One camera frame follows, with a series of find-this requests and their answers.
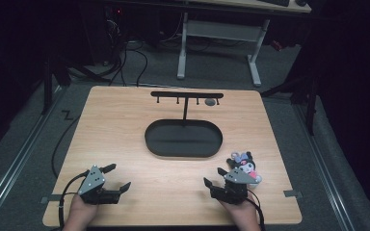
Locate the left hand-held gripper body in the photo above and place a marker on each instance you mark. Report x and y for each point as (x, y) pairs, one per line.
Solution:
(91, 182)

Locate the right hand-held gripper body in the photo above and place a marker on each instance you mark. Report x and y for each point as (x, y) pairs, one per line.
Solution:
(236, 189)

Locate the black hook rack with tray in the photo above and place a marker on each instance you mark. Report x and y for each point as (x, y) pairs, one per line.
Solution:
(183, 141)

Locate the person's right hand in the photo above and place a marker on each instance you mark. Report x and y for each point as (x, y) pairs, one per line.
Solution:
(241, 211)

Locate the person's left hand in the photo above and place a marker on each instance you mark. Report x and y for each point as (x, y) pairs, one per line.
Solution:
(81, 211)

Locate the grey tape strip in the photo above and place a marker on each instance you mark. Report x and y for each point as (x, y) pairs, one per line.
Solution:
(49, 199)
(292, 193)

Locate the grey round table grommet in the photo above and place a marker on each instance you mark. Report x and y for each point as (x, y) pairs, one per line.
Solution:
(210, 102)

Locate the black metal stand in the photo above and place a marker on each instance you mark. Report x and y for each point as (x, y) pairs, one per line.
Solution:
(311, 109)
(48, 89)

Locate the white-legged desk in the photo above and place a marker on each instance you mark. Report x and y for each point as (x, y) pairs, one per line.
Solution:
(221, 30)

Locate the black keyboard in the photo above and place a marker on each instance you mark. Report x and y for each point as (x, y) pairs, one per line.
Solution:
(274, 2)

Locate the black computer mouse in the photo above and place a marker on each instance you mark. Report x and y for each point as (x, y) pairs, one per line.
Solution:
(301, 2)

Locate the metal floor rail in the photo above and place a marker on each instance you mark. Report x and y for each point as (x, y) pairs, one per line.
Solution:
(326, 170)
(19, 160)

